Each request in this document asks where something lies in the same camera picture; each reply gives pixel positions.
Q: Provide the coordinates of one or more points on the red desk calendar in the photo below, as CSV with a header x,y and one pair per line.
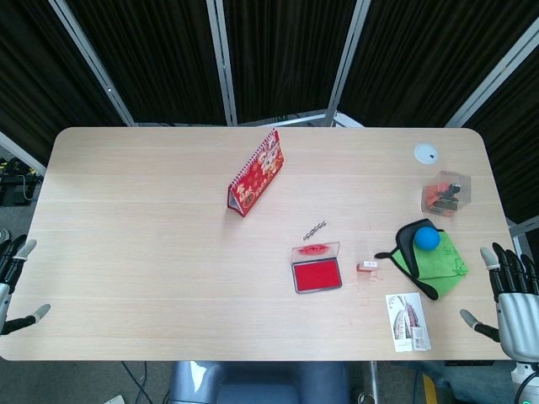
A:
x,y
259,177

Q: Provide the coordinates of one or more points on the grey metal screen post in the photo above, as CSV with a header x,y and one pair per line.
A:
x,y
90,56
520,227
492,71
19,149
347,59
223,63

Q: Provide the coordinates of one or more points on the black eye mask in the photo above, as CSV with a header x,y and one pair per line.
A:
x,y
406,242

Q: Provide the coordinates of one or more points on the clear box of binder clips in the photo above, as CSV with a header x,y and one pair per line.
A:
x,y
446,195

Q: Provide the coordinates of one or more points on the blue ball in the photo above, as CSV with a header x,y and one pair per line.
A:
x,y
427,240

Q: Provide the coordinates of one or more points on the metal table leg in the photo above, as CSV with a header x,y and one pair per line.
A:
x,y
373,381

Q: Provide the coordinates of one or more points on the small printed card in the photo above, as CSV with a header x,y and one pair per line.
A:
x,y
420,340

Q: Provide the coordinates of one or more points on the white illustrated postcard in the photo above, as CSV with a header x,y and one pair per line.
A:
x,y
402,315

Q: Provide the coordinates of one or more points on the white round grommet cap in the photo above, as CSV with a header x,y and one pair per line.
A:
x,y
424,153

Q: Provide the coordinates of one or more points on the black yellow equipment pile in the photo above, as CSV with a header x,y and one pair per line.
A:
x,y
17,181

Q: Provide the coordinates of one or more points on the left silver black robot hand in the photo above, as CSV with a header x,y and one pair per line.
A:
x,y
12,261

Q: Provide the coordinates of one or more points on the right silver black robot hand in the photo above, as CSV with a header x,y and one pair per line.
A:
x,y
516,315

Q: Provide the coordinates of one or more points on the red ink pad clear lid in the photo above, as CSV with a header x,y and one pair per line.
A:
x,y
316,278

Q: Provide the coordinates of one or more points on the green cloth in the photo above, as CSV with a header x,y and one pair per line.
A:
x,y
442,265

